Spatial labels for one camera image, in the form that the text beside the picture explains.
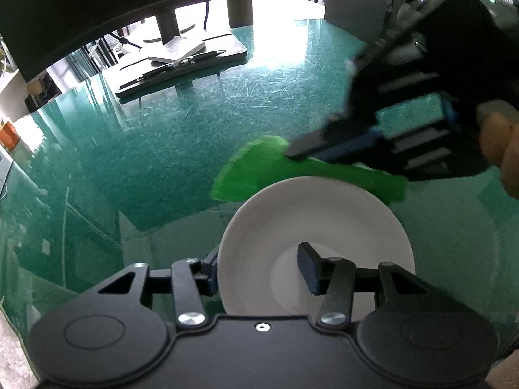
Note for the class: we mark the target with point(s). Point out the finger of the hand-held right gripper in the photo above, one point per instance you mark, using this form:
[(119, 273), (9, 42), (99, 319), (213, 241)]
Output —
[(308, 146), (365, 81)]

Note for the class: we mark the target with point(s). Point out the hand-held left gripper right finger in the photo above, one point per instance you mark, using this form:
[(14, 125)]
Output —
[(308, 267)]

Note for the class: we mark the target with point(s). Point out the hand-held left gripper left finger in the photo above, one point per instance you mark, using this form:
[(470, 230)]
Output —
[(209, 277)]

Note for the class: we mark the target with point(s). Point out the white plate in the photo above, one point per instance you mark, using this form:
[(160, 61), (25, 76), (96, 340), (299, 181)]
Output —
[(251, 251)]

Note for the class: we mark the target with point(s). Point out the green cloth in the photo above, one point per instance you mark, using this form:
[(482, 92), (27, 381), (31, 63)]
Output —
[(251, 166)]

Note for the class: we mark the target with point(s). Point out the person's right hand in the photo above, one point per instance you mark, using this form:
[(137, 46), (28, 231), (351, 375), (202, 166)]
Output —
[(500, 146)]

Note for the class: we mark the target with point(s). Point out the black pen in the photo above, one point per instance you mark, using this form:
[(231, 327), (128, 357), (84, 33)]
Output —
[(156, 73), (198, 57)]

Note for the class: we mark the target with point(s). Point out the grey monitor pole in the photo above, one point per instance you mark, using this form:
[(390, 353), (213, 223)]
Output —
[(240, 10)]

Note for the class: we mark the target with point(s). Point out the white notebook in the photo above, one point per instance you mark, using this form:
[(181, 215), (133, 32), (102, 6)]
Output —
[(174, 50)]

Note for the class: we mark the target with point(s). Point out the curved monitor foot stand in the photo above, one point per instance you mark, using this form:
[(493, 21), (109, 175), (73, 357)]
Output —
[(168, 28)]

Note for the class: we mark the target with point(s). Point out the black monitor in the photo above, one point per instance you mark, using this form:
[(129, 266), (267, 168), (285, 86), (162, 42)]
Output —
[(121, 0)]

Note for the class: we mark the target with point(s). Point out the orange cup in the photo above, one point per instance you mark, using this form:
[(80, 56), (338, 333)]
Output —
[(9, 135)]

